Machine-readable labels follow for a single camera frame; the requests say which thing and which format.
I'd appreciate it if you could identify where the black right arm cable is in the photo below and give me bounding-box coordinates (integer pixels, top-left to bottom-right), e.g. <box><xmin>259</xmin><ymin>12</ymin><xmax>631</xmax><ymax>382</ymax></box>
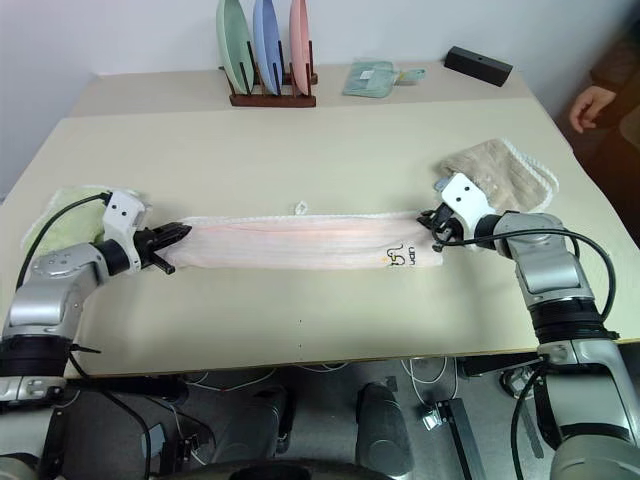
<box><xmin>441</xmin><ymin>225</ymin><xmax>617</xmax><ymax>346</ymax></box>

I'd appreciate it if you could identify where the pink towel with logo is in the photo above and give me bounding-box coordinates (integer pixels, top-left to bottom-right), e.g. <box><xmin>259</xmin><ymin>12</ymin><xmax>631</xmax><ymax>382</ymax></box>
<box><xmin>167</xmin><ymin>200</ymin><xmax>447</xmax><ymax>274</ymax></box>

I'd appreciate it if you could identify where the white floor cable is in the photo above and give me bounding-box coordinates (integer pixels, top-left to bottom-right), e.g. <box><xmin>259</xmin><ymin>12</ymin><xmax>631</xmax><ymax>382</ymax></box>
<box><xmin>399</xmin><ymin>355</ymin><xmax>459</xmax><ymax>409</ymax></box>

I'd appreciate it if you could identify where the dark rounded grey shape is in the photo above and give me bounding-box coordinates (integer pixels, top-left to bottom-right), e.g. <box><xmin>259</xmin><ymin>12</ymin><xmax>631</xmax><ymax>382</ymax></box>
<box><xmin>355</xmin><ymin>381</ymin><xmax>417</xmax><ymax>470</ymax></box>

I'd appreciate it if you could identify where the pink plate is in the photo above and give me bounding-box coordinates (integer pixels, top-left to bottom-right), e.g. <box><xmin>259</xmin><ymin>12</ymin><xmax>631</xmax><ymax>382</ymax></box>
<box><xmin>288</xmin><ymin>0</ymin><xmax>313</xmax><ymax>97</ymax></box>

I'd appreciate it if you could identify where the bystander's bare hand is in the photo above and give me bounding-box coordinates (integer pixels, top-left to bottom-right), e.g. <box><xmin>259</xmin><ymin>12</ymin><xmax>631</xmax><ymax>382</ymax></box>
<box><xmin>568</xmin><ymin>85</ymin><xmax>620</xmax><ymax>134</ymax></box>

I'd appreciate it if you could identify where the black metal strut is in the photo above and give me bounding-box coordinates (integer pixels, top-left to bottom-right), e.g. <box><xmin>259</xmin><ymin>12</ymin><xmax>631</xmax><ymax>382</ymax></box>
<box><xmin>433</xmin><ymin>397</ymin><xmax>487</xmax><ymax>480</ymax></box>

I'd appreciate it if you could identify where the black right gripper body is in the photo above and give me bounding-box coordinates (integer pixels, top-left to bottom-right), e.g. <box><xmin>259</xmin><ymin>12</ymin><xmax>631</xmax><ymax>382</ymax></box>
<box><xmin>428</xmin><ymin>201</ymin><xmax>465</xmax><ymax>245</ymax></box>

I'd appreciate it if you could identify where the green plate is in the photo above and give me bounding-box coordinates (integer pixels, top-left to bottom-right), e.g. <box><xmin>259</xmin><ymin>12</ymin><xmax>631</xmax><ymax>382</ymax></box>
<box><xmin>215</xmin><ymin>0</ymin><xmax>257</xmax><ymax>96</ymax></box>

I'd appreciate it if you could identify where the blue plate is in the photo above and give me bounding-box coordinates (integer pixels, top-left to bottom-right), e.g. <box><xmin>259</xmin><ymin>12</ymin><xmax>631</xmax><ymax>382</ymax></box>
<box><xmin>251</xmin><ymin>0</ymin><xmax>283</xmax><ymax>96</ymax></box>

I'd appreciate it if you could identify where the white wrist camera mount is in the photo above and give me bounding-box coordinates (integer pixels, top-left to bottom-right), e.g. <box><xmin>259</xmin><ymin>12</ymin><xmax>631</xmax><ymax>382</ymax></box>
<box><xmin>433</xmin><ymin>171</ymin><xmax>502</xmax><ymax>237</ymax></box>
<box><xmin>101</xmin><ymin>188</ymin><xmax>152</xmax><ymax>272</ymax></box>

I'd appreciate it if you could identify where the light green towel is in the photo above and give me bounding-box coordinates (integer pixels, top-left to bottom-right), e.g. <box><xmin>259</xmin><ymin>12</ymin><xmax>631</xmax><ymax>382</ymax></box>
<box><xmin>20</xmin><ymin>185</ymin><xmax>151</xmax><ymax>257</ymax></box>

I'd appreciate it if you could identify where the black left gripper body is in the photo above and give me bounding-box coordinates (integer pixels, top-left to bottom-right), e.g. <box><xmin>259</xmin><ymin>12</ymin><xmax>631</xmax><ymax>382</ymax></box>
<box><xmin>134</xmin><ymin>226</ymin><xmax>170</xmax><ymax>267</ymax></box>

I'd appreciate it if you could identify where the bystander's dark sleeve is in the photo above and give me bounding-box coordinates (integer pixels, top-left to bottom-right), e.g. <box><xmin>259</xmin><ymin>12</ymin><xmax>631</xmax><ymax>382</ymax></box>
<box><xmin>588</xmin><ymin>33</ymin><xmax>640</xmax><ymax>151</ymax></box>

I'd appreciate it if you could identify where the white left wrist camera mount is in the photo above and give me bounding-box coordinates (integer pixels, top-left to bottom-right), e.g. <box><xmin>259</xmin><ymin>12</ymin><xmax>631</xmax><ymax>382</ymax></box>
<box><xmin>101</xmin><ymin>188</ymin><xmax>152</xmax><ymax>272</ymax></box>

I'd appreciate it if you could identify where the beige fluffy towel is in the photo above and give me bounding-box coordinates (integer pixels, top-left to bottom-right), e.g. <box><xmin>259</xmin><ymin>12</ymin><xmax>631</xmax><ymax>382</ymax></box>
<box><xmin>431</xmin><ymin>136</ymin><xmax>561</xmax><ymax>215</ymax></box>

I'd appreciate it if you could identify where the teal folded cloth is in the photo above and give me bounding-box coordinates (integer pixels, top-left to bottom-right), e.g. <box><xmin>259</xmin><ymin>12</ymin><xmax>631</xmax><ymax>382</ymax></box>
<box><xmin>341</xmin><ymin>59</ymin><xmax>397</xmax><ymax>98</ymax></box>

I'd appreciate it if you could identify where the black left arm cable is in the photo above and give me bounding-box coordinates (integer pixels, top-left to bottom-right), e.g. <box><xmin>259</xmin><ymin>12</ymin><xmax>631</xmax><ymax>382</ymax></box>
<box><xmin>17</xmin><ymin>191</ymin><xmax>115</xmax><ymax>291</ymax></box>

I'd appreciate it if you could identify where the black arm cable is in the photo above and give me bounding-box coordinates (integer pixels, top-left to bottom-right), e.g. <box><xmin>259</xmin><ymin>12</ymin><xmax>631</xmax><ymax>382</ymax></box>
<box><xmin>441</xmin><ymin>225</ymin><xmax>617</xmax><ymax>346</ymax></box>
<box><xmin>17</xmin><ymin>191</ymin><xmax>115</xmax><ymax>291</ymax></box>

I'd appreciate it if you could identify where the brown wooden plate rack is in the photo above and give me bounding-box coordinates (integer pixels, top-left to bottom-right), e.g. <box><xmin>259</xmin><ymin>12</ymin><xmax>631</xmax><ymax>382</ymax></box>
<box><xmin>218</xmin><ymin>40</ymin><xmax>320</xmax><ymax>109</ymax></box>

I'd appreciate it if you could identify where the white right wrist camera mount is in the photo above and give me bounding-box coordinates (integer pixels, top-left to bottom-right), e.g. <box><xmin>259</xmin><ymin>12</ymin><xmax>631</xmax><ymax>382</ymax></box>
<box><xmin>433</xmin><ymin>171</ymin><xmax>502</xmax><ymax>237</ymax></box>

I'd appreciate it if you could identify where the small teal tagged pouch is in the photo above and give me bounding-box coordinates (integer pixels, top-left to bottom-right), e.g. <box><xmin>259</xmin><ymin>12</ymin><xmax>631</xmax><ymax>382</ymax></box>
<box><xmin>393</xmin><ymin>65</ymin><xmax>428</xmax><ymax>87</ymax></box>

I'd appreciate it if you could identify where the black rectangular box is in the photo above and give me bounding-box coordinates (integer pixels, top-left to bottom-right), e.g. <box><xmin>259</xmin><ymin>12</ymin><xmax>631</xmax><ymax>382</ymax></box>
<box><xmin>443</xmin><ymin>45</ymin><xmax>515</xmax><ymax>89</ymax></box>

